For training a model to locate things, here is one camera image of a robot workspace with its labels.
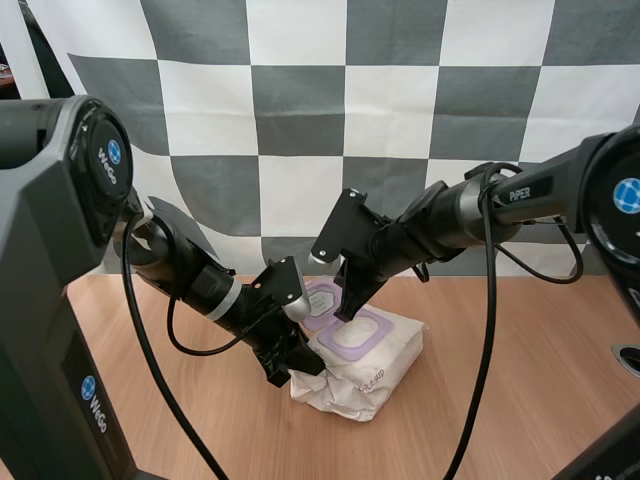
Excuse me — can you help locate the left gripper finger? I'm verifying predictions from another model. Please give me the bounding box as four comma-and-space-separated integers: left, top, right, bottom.
286, 342, 327, 377

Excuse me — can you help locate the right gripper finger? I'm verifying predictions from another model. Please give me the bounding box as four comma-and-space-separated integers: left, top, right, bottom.
333, 255, 388, 322

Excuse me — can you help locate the white wet wipes pack lilac lid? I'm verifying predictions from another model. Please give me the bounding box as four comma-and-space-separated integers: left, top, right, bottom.
289, 279, 431, 424

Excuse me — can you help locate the checked cloth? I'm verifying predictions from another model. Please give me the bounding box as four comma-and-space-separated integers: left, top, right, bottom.
0, 0, 640, 279

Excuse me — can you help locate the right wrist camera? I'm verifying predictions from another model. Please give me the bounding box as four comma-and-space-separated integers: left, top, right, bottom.
309, 188, 382, 267

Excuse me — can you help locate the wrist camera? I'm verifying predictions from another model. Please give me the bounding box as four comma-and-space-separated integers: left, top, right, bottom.
251, 256, 314, 324
309, 188, 382, 267

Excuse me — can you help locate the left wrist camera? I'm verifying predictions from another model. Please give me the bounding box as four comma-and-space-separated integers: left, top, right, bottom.
251, 256, 314, 324

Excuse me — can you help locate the black cable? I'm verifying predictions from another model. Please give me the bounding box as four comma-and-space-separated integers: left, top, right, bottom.
492, 215, 585, 285
441, 163, 501, 480
166, 293, 251, 357
121, 213, 230, 480

